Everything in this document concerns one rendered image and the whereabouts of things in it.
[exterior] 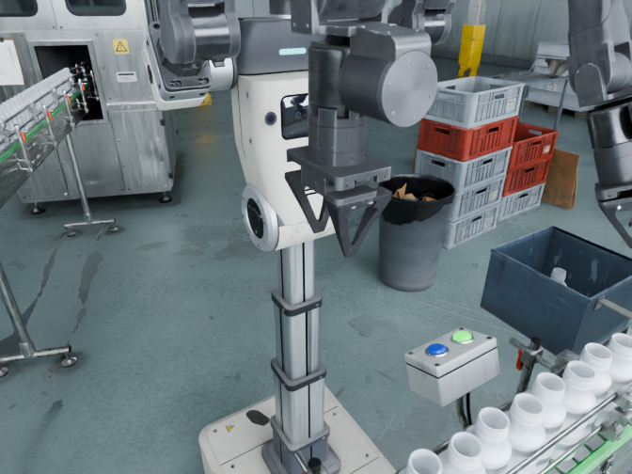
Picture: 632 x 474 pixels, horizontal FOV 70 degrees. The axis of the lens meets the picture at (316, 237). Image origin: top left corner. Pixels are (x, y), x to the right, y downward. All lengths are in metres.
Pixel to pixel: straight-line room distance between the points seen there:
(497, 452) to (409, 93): 0.47
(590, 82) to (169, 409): 2.00
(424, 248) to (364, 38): 2.39
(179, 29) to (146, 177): 3.47
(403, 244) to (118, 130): 2.50
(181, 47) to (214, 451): 1.35
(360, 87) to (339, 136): 0.07
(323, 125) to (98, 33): 3.58
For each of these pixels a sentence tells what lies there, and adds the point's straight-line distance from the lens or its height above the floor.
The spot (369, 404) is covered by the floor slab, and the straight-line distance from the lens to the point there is 2.20.
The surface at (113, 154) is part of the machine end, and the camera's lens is 4.13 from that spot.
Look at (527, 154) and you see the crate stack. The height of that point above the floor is 0.53.
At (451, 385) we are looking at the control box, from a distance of 0.79.
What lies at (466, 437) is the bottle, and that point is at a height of 1.16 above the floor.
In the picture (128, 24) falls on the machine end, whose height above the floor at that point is 1.45.
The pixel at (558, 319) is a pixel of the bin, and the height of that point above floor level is 0.84.
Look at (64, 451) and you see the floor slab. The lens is 2.28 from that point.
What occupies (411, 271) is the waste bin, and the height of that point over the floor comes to 0.16.
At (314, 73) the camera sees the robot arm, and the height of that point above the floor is 1.57.
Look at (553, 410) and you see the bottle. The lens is 0.74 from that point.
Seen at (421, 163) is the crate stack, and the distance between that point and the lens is 3.39.
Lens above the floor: 1.63
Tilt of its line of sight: 28 degrees down
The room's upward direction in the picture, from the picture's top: straight up
